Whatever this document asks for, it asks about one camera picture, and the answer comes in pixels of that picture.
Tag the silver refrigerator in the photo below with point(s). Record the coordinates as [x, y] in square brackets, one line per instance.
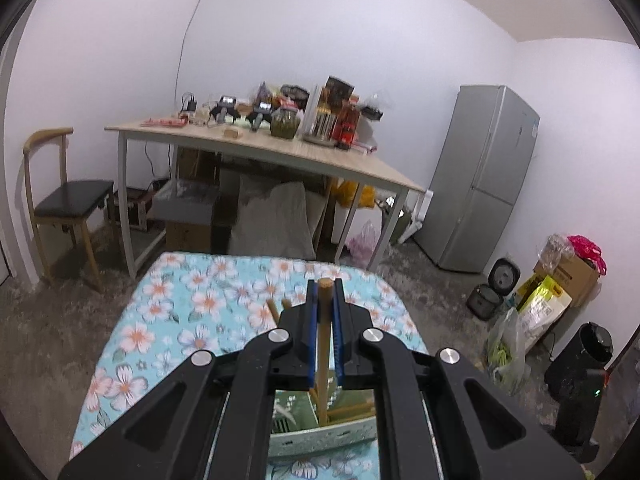
[480, 180]

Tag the black device with green light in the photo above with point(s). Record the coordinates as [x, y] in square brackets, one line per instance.
[580, 420]

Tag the clear bag of greens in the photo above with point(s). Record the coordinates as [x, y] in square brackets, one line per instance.
[507, 355]

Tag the black power adapter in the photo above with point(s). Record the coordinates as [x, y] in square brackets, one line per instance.
[189, 104]

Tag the olive green bag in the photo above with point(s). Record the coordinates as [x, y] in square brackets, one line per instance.
[397, 220]

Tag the brown cardboard box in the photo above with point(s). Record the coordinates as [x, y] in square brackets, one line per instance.
[189, 237]

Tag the black rice cooker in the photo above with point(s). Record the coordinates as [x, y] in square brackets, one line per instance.
[485, 302]

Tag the pink plastic bag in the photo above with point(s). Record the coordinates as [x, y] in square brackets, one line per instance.
[364, 242]

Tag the wooden chair with dark seat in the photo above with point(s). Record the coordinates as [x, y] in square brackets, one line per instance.
[72, 200]

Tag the green plastic utensil holder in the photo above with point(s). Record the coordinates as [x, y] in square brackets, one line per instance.
[325, 440]

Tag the wooden desk with white legs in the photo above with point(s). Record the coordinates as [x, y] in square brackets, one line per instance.
[280, 152]

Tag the tan wooden chopstick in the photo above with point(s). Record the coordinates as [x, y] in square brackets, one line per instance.
[325, 340]

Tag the yellow and white sack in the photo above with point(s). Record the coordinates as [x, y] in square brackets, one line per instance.
[545, 310]

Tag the clear crumpled plastic bag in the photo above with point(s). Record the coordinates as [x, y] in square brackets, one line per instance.
[557, 250]

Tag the bunch of wooden chopsticks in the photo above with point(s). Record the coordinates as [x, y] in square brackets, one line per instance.
[272, 312]

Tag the black cylindrical appliance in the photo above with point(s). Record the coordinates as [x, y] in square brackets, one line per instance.
[580, 360]

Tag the glass jar with green contents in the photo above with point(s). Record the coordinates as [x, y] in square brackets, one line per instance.
[285, 124]

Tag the metal cutlery rack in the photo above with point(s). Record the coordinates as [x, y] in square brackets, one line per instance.
[320, 127]

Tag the black printed box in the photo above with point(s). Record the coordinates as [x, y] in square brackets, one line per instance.
[340, 90]

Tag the pink crumpled bag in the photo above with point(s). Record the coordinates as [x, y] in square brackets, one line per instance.
[585, 250]

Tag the yellow plastic bag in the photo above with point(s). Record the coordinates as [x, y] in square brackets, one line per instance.
[352, 194]

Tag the blue floral cloth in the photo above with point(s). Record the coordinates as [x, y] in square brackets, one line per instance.
[200, 305]

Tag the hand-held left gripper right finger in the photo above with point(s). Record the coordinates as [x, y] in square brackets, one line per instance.
[338, 345]

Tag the small wooden block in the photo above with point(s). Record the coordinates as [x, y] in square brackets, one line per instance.
[231, 134]

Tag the red paper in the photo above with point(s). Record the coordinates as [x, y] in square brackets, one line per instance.
[162, 122]

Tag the white leaning panel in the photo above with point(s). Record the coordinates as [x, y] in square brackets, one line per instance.
[419, 215]

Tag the oil bottle with red label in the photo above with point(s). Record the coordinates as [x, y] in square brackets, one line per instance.
[347, 127]

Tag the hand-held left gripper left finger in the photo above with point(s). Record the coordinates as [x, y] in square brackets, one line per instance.
[314, 345]

